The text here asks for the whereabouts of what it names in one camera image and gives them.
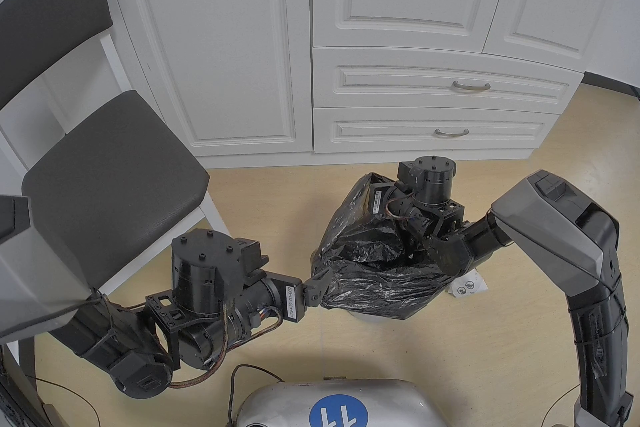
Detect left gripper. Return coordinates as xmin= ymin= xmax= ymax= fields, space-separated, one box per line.
xmin=235 ymin=266 xmax=335 ymax=341

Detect white wardrobe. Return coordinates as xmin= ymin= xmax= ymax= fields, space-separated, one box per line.
xmin=75 ymin=0 xmax=623 ymax=170

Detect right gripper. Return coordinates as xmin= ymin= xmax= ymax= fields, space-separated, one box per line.
xmin=367 ymin=182 xmax=408 ymax=218

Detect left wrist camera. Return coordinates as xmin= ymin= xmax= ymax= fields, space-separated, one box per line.
xmin=232 ymin=239 xmax=271 ymax=287

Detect clear printed wrapper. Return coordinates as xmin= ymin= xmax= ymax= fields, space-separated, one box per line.
xmin=447 ymin=269 xmax=487 ymax=299

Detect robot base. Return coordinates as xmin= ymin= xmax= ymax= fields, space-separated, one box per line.
xmin=235 ymin=379 xmax=451 ymax=427

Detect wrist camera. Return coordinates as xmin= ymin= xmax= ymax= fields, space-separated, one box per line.
xmin=232 ymin=239 xmax=271 ymax=287
xmin=398 ymin=161 xmax=420 ymax=190

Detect thin black cable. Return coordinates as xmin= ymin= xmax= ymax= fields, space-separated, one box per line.
xmin=542 ymin=385 xmax=583 ymax=427
xmin=36 ymin=377 xmax=101 ymax=427

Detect black plastic bag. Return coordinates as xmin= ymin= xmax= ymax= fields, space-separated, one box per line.
xmin=310 ymin=172 xmax=457 ymax=320

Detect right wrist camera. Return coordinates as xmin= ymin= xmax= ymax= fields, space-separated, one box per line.
xmin=398 ymin=161 xmax=420 ymax=190

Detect white chair grey cushions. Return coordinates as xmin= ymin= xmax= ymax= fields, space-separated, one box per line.
xmin=0 ymin=0 xmax=232 ymax=303

